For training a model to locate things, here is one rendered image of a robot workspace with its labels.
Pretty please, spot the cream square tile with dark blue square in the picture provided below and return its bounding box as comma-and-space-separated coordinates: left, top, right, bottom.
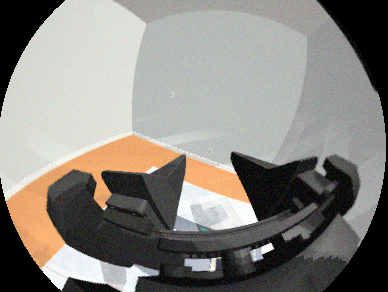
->
210, 258, 223, 271

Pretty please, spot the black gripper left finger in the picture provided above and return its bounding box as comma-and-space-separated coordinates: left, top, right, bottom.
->
101, 154, 187, 231

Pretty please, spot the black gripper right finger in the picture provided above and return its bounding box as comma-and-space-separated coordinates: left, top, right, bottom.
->
231, 151, 318, 220

